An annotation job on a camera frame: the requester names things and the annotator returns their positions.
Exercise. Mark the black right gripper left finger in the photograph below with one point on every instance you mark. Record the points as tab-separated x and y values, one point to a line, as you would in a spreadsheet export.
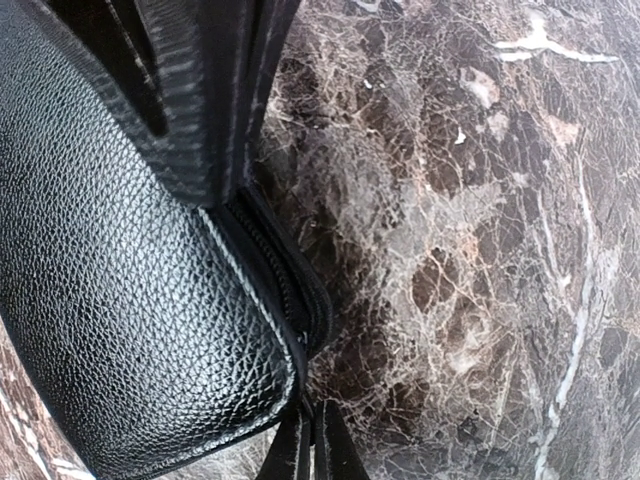
289	455

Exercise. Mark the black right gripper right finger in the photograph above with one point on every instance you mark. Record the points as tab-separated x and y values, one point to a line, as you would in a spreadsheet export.
336	457

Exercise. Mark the black zippered tool case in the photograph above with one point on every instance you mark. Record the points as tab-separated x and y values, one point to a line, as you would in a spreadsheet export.
158	307

